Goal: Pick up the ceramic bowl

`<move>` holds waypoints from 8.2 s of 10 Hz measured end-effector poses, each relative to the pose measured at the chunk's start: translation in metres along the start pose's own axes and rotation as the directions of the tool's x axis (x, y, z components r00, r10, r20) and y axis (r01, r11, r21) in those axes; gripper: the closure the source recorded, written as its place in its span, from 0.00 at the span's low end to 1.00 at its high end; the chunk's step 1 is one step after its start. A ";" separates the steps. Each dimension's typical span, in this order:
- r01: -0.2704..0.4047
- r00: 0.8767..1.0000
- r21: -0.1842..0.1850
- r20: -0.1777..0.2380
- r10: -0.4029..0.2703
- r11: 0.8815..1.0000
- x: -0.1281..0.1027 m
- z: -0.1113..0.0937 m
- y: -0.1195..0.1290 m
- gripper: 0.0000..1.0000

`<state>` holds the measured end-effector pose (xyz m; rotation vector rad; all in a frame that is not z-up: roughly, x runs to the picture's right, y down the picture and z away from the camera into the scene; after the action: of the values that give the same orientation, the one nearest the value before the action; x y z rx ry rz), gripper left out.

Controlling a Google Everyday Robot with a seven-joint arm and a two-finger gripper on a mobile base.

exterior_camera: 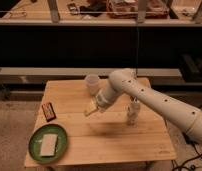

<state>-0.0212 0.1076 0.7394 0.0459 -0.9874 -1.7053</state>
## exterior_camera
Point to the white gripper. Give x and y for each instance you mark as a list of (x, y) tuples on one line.
[(101, 103)]

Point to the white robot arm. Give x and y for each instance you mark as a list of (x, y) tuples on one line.
[(186, 117)]

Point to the green ceramic bowl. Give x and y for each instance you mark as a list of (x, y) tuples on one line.
[(36, 140)]

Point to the translucent plastic cup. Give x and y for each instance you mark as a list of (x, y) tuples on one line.
[(92, 83)]

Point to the wooden table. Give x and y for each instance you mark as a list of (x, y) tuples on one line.
[(103, 138)]

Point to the dark red snack packet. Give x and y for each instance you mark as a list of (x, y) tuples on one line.
[(48, 111)]

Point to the white sponge block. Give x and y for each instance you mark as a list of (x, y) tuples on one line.
[(48, 145)]

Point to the red tray on shelf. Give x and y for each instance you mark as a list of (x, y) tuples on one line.
[(129, 8)]

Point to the dark device on shelf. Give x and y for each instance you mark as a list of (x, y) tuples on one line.
[(73, 9)]

